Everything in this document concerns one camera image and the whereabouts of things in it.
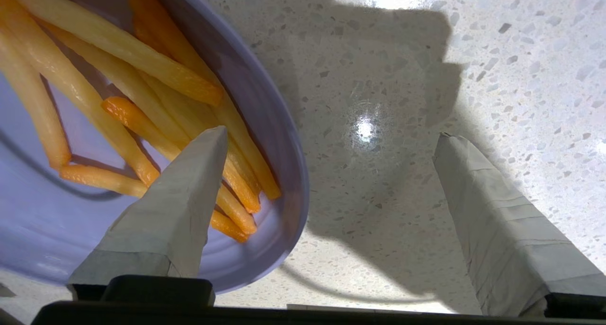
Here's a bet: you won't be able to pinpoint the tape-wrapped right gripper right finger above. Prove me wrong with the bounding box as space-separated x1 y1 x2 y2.
432 132 606 318

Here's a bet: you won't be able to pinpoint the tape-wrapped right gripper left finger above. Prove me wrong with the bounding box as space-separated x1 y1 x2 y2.
66 125 229 307

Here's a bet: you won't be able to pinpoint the purple plate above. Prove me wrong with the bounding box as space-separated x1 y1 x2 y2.
0 0 311 295

